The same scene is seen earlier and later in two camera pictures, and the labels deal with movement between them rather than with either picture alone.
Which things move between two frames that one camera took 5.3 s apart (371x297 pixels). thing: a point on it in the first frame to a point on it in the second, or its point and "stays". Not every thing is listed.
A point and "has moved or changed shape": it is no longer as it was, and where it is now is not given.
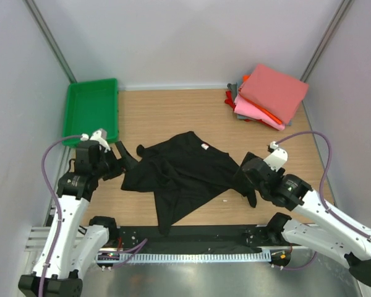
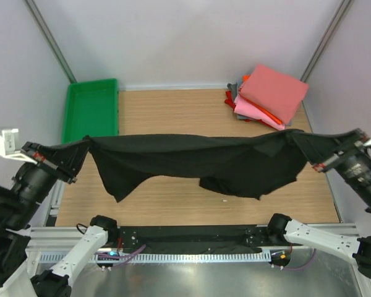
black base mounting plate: (196, 236) stays
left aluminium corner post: (51, 40) stays
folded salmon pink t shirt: (279, 93) stays
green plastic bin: (91, 106) stays
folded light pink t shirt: (248, 111) stays
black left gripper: (127, 161) to (65, 160)
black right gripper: (248, 184) to (318, 148)
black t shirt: (182, 172) has moved or changed shape
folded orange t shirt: (245, 77) stays
